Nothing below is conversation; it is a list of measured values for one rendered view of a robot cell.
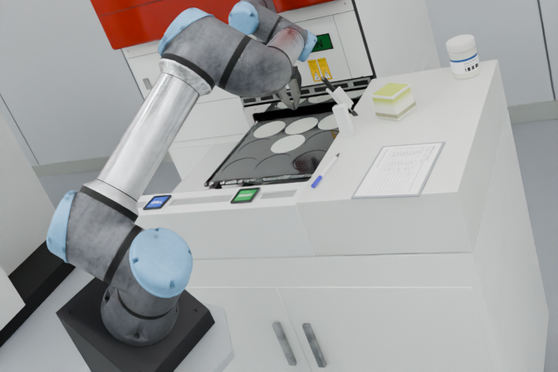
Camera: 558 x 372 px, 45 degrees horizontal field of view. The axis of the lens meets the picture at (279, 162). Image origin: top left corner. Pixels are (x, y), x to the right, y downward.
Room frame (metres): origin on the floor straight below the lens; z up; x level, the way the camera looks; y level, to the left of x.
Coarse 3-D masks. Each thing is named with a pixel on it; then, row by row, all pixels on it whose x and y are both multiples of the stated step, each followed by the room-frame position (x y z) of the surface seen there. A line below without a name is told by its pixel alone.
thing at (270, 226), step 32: (192, 192) 1.53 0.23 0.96; (224, 192) 1.46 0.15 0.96; (288, 192) 1.35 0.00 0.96; (160, 224) 1.48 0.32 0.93; (192, 224) 1.43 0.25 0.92; (224, 224) 1.39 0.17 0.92; (256, 224) 1.34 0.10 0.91; (288, 224) 1.30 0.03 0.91; (224, 256) 1.41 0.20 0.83; (256, 256) 1.36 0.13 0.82
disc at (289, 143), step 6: (282, 138) 1.79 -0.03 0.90; (288, 138) 1.77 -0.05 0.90; (294, 138) 1.76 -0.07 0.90; (300, 138) 1.74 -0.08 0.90; (276, 144) 1.76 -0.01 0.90; (282, 144) 1.74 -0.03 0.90; (288, 144) 1.73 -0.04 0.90; (294, 144) 1.71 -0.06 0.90; (300, 144) 1.70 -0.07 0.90; (276, 150) 1.72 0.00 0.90; (282, 150) 1.70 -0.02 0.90; (288, 150) 1.69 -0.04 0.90
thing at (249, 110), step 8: (360, 88) 1.83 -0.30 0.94; (304, 96) 1.93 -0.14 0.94; (312, 96) 1.90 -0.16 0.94; (320, 96) 1.89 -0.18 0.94; (328, 96) 1.87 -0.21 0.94; (352, 96) 1.83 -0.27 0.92; (360, 96) 1.82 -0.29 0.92; (256, 104) 2.02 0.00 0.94; (264, 104) 1.99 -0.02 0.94; (272, 104) 1.98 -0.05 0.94; (280, 104) 1.96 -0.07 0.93; (304, 104) 1.92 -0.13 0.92; (312, 104) 1.91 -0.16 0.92; (248, 112) 2.03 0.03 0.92; (256, 112) 2.01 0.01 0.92; (248, 120) 2.03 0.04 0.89; (256, 120) 2.03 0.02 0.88
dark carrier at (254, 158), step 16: (256, 128) 1.93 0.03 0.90; (336, 128) 1.72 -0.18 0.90; (240, 144) 1.85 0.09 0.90; (256, 144) 1.81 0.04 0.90; (272, 144) 1.77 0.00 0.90; (304, 144) 1.69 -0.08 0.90; (320, 144) 1.65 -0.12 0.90; (240, 160) 1.75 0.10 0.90; (256, 160) 1.71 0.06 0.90; (272, 160) 1.67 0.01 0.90; (288, 160) 1.63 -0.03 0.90; (304, 160) 1.60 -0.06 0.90; (320, 160) 1.56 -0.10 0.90; (224, 176) 1.68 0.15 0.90; (240, 176) 1.64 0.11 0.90; (256, 176) 1.61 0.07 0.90
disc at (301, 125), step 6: (300, 120) 1.86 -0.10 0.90; (306, 120) 1.84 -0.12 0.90; (312, 120) 1.83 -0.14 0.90; (288, 126) 1.85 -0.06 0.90; (294, 126) 1.84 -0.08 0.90; (300, 126) 1.82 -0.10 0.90; (306, 126) 1.80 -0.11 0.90; (312, 126) 1.79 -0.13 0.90; (288, 132) 1.81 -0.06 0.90; (294, 132) 1.79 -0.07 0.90; (300, 132) 1.78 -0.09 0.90
